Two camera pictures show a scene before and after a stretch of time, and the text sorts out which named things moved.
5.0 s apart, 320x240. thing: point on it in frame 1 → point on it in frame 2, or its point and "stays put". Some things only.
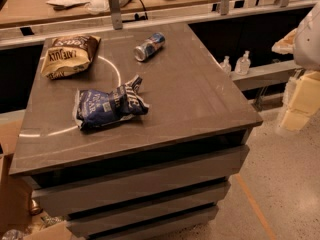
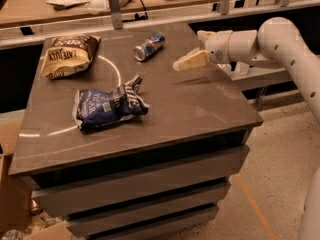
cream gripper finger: x=304 y=102 → x=197 y=58
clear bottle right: x=242 y=64 stays put
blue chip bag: x=91 y=109 stays put
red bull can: x=151 y=46 stays put
